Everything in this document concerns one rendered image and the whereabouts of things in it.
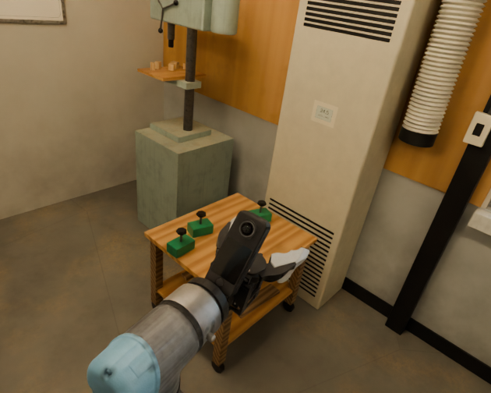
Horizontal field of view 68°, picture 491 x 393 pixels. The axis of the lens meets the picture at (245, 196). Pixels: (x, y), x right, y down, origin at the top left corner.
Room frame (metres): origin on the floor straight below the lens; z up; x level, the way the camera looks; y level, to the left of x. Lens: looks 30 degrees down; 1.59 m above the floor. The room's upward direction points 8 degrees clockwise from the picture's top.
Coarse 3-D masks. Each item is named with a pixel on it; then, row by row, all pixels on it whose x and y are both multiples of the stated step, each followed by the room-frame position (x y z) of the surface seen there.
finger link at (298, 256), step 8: (304, 248) 0.48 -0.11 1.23; (272, 256) 0.44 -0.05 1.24; (280, 256) 0.44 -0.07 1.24; (288, 256) 0.45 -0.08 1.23; (296, 256) 0.45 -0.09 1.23; (304, 256) 0.46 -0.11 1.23; (272, 264) 0.42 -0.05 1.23; (280, 264) 0.42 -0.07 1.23; (296, 264) 0.44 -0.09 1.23; (288, 272) 0.45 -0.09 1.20; (280, 280) 0.44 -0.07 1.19
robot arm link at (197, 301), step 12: (180, 288) 0.34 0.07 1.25; (192, 288) 0.33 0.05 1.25; (168, 300) 0.34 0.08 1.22; (180, 300) 0.31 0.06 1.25; (192, 300) 0.31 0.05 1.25; (204, 300) 0.32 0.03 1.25; (192, 312) 0.30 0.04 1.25; (204, 312) 0.31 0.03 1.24; (216, 312) 0.32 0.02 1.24; (204, 324) 0.29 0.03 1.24; (216, 324) 0.31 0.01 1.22; (204, 336) 0.29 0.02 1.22
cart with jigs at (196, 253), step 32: (192, 224) 1.42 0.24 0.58; (224, 224) 1.53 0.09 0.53; (288, 224) 1.62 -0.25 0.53; (160, 256) 1.37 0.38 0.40; (192, 256) 1.25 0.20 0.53; (160, 288) 1.37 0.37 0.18; (288, 288) 1.51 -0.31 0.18; (224, 320) 1.05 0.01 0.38; (256, 320) 1.26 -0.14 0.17; (224, 352) 1.07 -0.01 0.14
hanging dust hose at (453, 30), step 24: (456, 0) 1.57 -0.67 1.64; (480, 0) 1.55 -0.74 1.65; (456, 24) 1.55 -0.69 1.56; (432, 48) 1.59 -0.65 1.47; (456, 48) 1.54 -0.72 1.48; (432, 72) 1.56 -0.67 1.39; (456, 72) 1.55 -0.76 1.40; (432, 96) 1.54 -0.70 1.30; (408, 120) 1.58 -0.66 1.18; (432, 120) 1.54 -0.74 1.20; (432, 144) 1.55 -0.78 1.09
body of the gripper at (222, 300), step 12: (216, 252) 0.42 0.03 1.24; (252, 264) 0.41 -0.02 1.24; (264, 264) 0.41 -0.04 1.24; (252, 276) 0.39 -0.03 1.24; (204, 288) 0.34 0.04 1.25; (216, 288) 0.34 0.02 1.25; (240, 288) 0.39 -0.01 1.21; (252, 288) 0.39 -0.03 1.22; (216, 300) 0.33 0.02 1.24; (228, 300) 0.38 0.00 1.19; (240, 300) 0.38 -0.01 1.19; (252, 300) 0.41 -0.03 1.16; (228, 312) 0.33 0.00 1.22; (240, 312) 0.38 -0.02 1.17
